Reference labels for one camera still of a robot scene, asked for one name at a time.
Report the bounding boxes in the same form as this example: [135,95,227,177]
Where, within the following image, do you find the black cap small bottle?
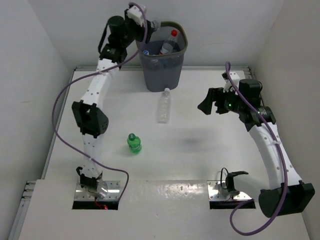
[150,20,161,32]

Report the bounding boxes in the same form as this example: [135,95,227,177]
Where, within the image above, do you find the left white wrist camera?
[125,2,147,27]

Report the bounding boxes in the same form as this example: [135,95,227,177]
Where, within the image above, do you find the aluminium table edge rail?
[243,66,253,79]

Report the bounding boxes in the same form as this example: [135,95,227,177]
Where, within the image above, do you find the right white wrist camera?
[222,71,242,95]

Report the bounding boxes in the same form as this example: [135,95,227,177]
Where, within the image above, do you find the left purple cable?
[51,2,148,201]

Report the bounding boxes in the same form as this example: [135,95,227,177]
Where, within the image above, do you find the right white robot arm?
[197,79,315,218]

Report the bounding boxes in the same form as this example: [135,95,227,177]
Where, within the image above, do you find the grey mesh waste bin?
[136,21,188,92]

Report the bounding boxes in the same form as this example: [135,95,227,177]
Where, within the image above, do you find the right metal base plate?
[207,180,252,203]

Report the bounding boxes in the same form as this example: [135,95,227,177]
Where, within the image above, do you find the metal base plate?
[207,180,252,203]
[73,180,121,202]

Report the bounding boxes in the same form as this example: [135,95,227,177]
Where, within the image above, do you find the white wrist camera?
[125,2,147,27]
[222,71,242,95]

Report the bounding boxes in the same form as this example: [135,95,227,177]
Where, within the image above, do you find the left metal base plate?
[73,180,121,202]

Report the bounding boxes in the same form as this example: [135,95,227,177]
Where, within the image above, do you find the green plastic bottle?
[127,133,142,154]

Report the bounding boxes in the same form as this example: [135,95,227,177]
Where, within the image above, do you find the red cap clear bottle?
[159,29,178,55]

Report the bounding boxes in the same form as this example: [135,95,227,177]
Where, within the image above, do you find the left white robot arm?
[71,16,161,197]

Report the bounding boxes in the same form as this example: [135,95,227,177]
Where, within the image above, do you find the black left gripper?
[120,9,154,48]

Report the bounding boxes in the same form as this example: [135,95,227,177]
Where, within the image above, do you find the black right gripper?
[197,85,244,115]

